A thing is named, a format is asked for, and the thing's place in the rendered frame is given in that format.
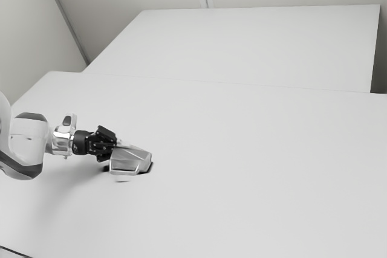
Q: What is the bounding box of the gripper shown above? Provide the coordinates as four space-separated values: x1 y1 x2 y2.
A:
71 124 117 164

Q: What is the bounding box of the faceted mug with angular handle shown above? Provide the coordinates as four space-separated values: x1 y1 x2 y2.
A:
108 144 153 176

